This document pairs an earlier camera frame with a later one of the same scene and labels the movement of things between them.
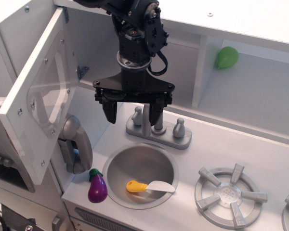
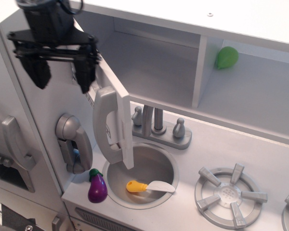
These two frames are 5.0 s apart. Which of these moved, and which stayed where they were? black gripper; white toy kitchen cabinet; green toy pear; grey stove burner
Moved: black gripper
Stayed: grey stove burner; white toy kitchen cabinet; green toy pear
